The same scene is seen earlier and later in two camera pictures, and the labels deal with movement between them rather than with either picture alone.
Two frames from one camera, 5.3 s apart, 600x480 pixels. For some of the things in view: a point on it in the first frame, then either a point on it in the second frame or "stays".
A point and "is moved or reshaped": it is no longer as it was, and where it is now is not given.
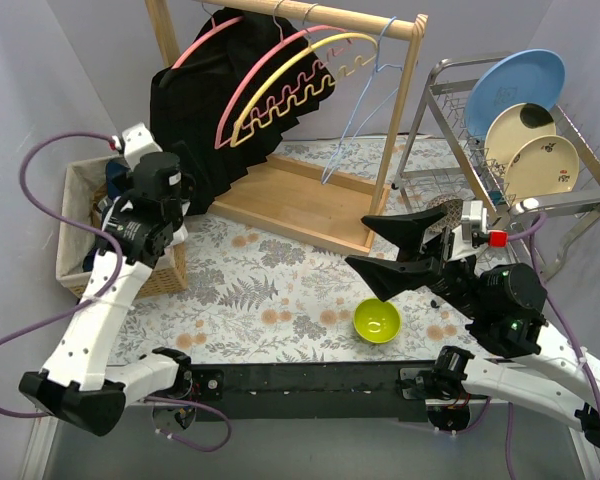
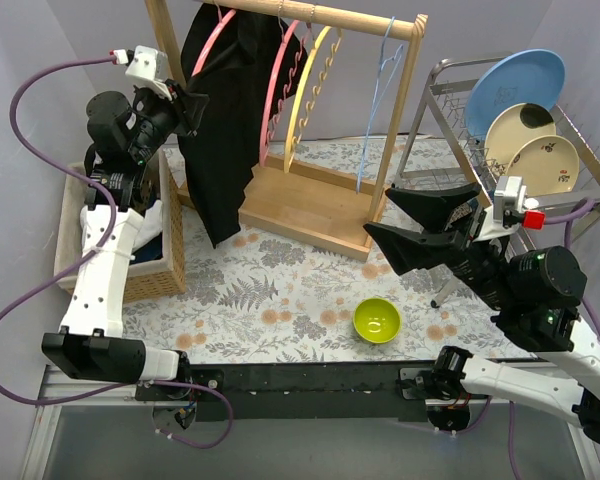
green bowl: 376,321 stays
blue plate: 533,75 stays
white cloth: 180,235 is moved or reshaped
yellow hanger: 322,62 is moved or reshaped
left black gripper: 118,176 to 169,109
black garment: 236,93 is moved or reshaped
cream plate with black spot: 513,126 stays
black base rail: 388,392 stays
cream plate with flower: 541,165 stays
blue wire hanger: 339,155 to 386,72
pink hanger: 214,28 is moved or reshaped
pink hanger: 297,55 is moved or reshaped
